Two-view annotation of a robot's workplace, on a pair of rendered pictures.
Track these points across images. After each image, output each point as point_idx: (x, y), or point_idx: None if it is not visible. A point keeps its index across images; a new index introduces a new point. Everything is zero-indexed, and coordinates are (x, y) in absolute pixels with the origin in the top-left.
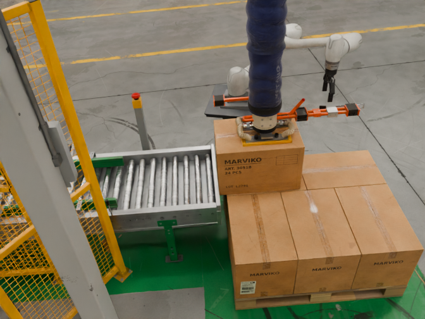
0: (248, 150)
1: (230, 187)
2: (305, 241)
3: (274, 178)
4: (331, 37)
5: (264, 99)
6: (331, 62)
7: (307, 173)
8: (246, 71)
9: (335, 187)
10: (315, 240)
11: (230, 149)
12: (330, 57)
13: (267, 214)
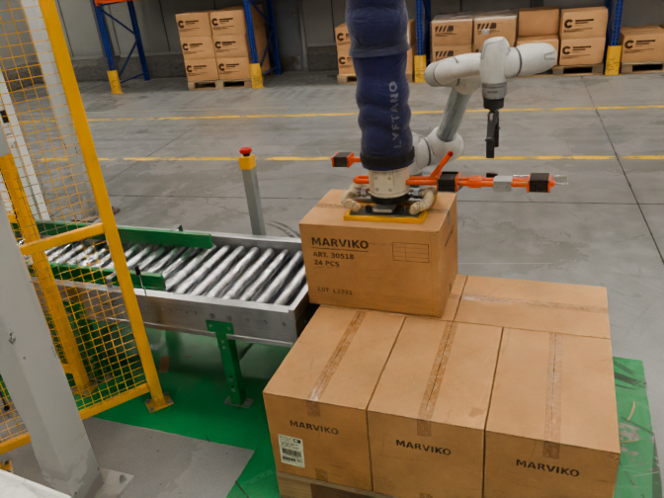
0: (347, 225)
1: (324, 290)
2: (396, 387)
3: (393, 286)
4: (485, 41)
5: (373, 137)
6: (486, 84)
7: (470, 299)
8: (423, 140)
9: (506, 326)
10: (415, 391)
11: (322, 220)
12: (483, 74)
13: (363, 340)
